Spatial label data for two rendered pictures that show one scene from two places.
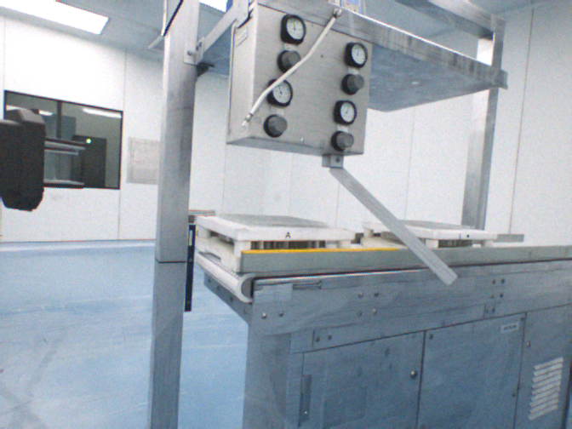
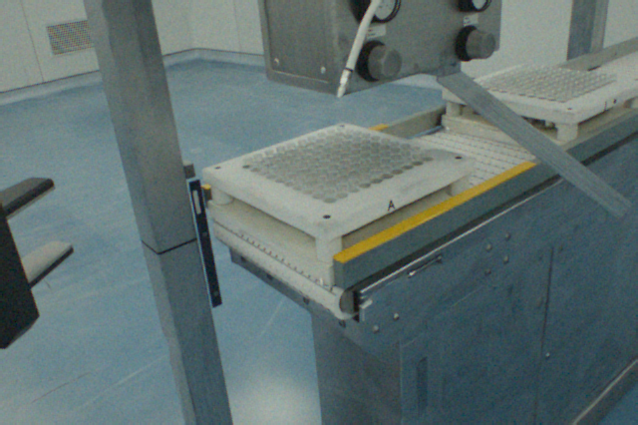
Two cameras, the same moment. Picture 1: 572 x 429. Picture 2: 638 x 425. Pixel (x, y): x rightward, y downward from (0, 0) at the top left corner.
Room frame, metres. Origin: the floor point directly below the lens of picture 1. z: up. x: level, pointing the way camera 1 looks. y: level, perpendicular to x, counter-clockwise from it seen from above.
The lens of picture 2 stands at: (0.08, 0.15, 1.16)
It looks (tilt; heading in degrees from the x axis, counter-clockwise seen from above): 25 degrees down; 351
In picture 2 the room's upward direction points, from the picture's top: 5 degrees counter-clockwise
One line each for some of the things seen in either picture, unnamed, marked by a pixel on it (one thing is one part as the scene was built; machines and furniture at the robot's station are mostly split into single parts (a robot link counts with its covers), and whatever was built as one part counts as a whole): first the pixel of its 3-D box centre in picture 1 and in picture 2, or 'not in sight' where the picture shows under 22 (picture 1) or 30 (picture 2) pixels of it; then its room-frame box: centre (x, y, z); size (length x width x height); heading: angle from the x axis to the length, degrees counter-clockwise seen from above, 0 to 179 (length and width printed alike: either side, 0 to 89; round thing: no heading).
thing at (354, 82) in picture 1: (355, 79); not in sight; (0.60, -0.10, 1.16); 0.03 x 0.02 x 0.04; 119
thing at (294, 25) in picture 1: (294, 29); not in sight; (0.55, 0.01, 1.21); 0.04 x 0.01 x 0.04; 119
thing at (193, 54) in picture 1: (193, 50); not in sight; (0.77, 0.22, 1.25); 0.05 x 0.03 x 0.04; 29
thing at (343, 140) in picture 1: (344, 137); (478, 39); (0.59, -0.09, 1.06); 0.03 x 0.03 x 0.04; 29
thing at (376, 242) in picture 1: (424, 247); (541, 117); (0.97, -0.38, 0.85); 0.24 x 0.24 x 0.02; 29
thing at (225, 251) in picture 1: (269, 250); (338, 205); (0.74, 0.03, 0.85); 0.24 x 0.24 x 0.02; 30
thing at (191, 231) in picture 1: (190, 268); (206, 246); (0.80, 0.21, 0.78); 0.02 x 0.01 x 0.20; 119
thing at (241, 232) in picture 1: (271, 227); (336, 170); (0.74, 0.03, 0.90); 0.25 x 0.24 x 0.02; 30
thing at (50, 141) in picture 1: (59, 140); (10, 195); (0.48, 0.31, 1.02); 0.06 x 0.03 x 0.02; 151
